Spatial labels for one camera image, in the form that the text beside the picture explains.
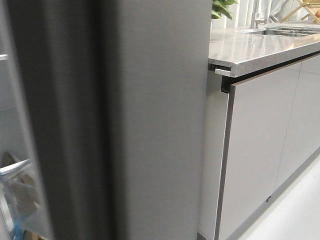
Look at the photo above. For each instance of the dark grey fridge door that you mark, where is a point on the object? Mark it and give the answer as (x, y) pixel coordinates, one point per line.
(111, 96)

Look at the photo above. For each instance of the grey left cabinet door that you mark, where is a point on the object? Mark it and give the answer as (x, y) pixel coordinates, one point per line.
(258, 115)

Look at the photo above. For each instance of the grey cabinet door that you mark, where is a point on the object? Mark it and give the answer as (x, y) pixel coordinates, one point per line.
(258, 115)
(303, 132)

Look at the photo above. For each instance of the grey right cabinet door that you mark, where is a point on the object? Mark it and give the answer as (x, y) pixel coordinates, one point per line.
(303, 132)

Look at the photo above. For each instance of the clear fridge drawer bin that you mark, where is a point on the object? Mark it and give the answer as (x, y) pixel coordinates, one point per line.
(23, 207)

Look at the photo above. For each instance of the grey stone kitchen countertop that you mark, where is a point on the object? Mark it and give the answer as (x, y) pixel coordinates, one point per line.
(234, 52)

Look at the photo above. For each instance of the green potted plant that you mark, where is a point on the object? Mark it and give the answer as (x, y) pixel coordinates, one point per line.
(221, 7)

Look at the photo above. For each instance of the steel kitchen faucet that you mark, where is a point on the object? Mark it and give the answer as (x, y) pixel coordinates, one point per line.
(255, 16)

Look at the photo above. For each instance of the stainless steel sink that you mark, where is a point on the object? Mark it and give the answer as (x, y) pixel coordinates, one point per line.
(293, 31)

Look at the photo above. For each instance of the wooden dish rack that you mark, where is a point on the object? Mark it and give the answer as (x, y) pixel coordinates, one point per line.
(307, 10)

